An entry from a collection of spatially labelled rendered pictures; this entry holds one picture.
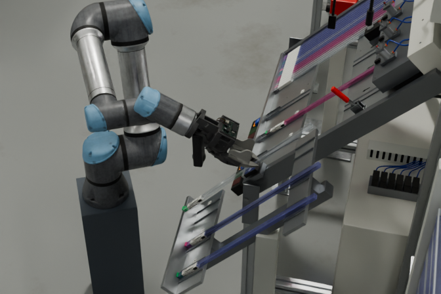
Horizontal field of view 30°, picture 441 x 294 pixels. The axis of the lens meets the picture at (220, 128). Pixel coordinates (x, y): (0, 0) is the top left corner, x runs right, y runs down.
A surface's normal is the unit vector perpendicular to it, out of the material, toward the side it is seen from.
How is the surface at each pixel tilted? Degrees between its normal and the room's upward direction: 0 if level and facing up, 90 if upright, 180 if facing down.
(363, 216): 0
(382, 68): 47
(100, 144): 7
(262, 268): 90
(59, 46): 0
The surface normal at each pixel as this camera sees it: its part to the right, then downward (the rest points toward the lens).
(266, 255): -0.18, 0.65
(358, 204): 0.01, -0.75
